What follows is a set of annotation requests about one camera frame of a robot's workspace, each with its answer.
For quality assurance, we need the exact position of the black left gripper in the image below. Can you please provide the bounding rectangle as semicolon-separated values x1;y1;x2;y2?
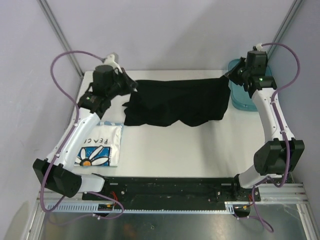
107;68;139;100

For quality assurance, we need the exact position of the black t-shirt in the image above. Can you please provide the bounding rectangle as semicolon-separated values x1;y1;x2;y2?
123;76;231;127

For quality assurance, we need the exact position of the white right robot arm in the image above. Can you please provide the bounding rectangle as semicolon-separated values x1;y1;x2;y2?
225;48;305;201

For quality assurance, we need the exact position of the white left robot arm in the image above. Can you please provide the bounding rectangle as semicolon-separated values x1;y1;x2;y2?
32;62;138;200

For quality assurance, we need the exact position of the teal plastic bin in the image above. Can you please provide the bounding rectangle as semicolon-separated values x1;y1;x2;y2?
227;59;273;112

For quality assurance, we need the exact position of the white folded daisy t-shirt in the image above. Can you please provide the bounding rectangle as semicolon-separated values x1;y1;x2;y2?
74;121;124;167

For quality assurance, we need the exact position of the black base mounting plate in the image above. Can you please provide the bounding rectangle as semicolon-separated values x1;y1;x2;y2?
82;176;261;213

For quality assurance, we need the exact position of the right aluminium frame post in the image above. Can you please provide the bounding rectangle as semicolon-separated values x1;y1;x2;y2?
264;0;305;43

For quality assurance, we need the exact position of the aluminium frame post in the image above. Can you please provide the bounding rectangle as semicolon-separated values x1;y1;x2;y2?
264;0;305;43
37;0;84;78

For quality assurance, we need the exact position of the left aluminium frame post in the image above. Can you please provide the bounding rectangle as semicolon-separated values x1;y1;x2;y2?
37;0;84;78

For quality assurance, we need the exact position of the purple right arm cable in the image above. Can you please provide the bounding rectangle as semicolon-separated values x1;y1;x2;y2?
249;42;301;233

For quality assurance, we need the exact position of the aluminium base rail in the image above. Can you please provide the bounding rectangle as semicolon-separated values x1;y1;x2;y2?
43;183;308;203

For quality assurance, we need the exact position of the grey slotted cable duct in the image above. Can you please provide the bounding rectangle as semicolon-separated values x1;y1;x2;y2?
44;202;237;215

